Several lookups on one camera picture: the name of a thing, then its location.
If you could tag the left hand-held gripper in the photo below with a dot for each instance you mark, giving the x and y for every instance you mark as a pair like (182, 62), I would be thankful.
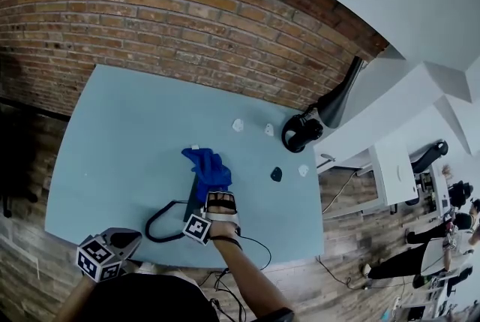
(98, 256)

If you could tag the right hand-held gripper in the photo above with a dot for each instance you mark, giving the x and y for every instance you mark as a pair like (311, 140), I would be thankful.
(221, 218)

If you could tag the blue cloth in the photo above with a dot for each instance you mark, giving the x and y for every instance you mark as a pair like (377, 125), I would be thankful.
(210, 168)

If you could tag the person's left forearm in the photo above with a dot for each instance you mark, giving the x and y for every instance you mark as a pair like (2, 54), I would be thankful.
(73, 300)

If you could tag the person's right forearm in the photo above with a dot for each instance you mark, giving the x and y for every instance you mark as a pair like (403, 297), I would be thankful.
(243, 275)

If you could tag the small black plastic piece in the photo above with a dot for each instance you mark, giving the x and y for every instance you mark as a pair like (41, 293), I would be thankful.
(276, 174)

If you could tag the person's black top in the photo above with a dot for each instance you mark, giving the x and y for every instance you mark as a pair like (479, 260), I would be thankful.
(150, 300)

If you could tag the small white plastic piece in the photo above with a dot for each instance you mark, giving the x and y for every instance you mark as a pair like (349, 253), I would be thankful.
(238, 125)
(269, 129)
(303, 170)

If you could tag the black headset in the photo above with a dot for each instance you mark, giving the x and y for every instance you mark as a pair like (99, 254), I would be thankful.
(302, 133)

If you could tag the white desk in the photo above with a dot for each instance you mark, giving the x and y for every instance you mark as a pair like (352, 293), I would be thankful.
(348, 148)

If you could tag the white drawer cabinet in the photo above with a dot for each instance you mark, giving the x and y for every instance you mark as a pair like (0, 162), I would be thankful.
(393, 170)

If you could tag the black office chair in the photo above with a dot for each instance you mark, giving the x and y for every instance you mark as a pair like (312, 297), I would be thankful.
(429, 157)

